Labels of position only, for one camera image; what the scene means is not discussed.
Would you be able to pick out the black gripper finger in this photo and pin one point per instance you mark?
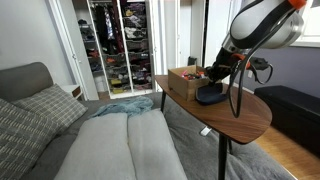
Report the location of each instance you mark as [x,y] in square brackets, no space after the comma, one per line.
[211,72]
[221,79]

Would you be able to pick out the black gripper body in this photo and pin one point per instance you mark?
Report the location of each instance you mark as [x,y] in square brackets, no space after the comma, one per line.
[225,61]

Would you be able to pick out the dark blue bowl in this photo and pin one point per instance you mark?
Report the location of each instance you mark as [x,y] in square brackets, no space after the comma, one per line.
[210,96]

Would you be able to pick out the pink marker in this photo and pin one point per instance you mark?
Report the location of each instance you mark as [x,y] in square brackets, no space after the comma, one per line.
[183,74]

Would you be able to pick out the open cardboard box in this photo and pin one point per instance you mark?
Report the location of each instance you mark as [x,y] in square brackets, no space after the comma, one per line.
[183,85]

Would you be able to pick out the wooden side table black legs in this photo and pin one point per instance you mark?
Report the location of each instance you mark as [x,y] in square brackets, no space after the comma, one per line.
[230,113]

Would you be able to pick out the grey rug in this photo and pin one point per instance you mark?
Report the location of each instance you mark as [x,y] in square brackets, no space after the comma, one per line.
[200,146]

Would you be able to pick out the black storage bench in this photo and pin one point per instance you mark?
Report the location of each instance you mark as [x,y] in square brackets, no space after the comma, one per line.
[293,110]

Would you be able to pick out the blue-grey crumpled blanket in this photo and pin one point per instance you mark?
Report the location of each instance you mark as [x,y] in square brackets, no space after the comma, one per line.
[128,106]

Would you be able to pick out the light grey cushion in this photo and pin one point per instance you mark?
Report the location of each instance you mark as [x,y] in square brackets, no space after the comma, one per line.
[151,146]
[100,150]

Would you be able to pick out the hanging dark clothes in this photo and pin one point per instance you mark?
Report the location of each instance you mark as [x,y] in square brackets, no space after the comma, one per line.
[106,26]

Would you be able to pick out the white folding closet door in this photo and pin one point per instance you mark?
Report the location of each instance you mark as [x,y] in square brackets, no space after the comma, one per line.
[75,50]

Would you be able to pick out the white nightstand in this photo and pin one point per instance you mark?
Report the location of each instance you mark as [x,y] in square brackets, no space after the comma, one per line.
[74,89]

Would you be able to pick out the grey checked pillow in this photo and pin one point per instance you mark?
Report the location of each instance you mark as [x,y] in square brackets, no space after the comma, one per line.
[51,105]

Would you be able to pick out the grey upholstered headboard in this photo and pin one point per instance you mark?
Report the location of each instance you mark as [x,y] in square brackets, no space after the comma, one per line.
[23,80]

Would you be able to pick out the grey dashed-stripe pillow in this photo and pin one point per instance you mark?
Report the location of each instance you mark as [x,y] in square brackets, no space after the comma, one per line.
[20,136]

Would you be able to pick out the white wall outlet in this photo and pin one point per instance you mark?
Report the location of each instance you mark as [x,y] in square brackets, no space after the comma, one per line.
[249,74]

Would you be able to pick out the white window frame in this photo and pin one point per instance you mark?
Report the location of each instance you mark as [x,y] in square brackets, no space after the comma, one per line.
[311,36]

